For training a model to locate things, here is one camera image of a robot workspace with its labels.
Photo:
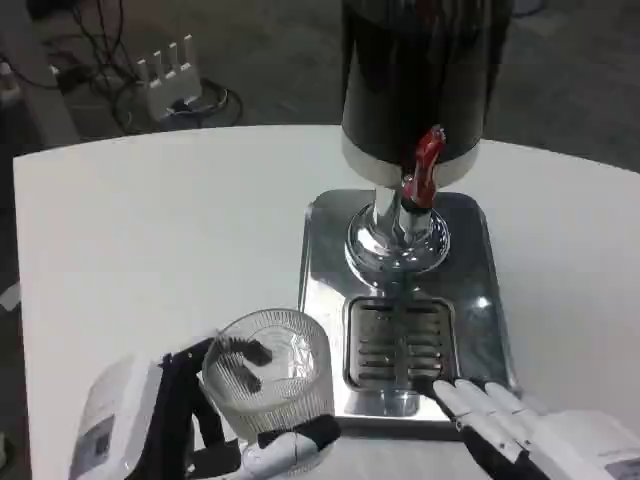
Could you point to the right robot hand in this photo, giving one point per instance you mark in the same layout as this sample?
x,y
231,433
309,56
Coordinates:
x,y
550,440

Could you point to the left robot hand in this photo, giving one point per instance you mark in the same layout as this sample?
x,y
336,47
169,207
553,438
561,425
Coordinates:
x,y
125,400

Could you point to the clear ribbed glass cup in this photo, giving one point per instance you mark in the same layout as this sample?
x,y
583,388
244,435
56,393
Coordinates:
x,y
295,390

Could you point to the slotted drip tray grid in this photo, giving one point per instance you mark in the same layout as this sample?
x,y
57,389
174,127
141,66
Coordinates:
x,y
380,345

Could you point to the steel drip tray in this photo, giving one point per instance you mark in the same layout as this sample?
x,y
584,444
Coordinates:
x,y
325,280

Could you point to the white router with antennas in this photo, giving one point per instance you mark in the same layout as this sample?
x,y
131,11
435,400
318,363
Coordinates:
x,y
170,85

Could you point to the black drink dispenser chrome base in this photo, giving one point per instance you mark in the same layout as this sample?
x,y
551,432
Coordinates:
x,y
415,75

